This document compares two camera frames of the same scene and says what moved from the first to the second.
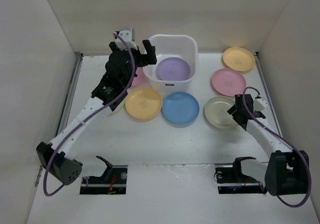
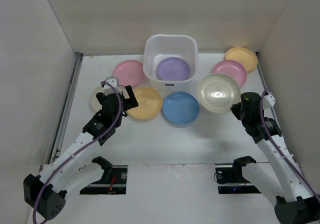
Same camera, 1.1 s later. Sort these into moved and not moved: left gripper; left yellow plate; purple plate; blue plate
Moved: left gripper
Not moved: purple plate; blue plate; left yellow plate
